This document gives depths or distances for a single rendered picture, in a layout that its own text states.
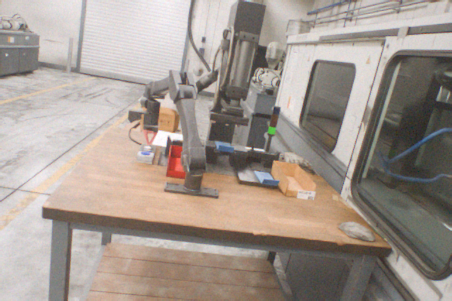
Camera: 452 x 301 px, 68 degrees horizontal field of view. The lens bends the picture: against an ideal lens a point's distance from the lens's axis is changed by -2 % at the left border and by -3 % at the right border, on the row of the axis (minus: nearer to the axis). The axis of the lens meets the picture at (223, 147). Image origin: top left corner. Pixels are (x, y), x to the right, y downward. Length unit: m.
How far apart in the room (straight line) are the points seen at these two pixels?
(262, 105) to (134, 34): 6.88
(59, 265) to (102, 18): 10.24
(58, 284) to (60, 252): 0.12
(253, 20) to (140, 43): 9.34
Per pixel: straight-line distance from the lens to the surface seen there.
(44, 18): 11.81
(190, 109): 1.30
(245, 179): 1.46
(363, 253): 1.28
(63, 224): 1.15
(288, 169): 1.67
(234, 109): 1.56
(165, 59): 10.80
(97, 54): 11.22
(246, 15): 1.66
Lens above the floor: 1.41
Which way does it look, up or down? 15 degrees down
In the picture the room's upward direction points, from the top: 11 degrees clockwise
